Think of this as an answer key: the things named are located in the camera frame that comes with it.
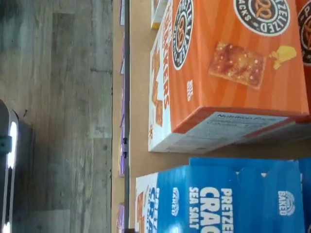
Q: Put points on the white almond flour bar box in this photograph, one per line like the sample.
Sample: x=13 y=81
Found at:
x=158 y=14

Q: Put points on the blue sea salt cracker box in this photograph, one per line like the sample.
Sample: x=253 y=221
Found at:
x=306 y=194
x=213 y=174

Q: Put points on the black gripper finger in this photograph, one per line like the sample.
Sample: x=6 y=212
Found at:
x=6 y=170

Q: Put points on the orange cheddar cracker box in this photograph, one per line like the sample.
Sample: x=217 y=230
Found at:
x=218 y=29
x=305 y=31

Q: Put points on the purple Annie's snack box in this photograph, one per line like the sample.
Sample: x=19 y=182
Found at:
x=120 y=218
x=122 y=165

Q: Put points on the black metal shelf rack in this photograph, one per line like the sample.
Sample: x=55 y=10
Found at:
x=126 y=72

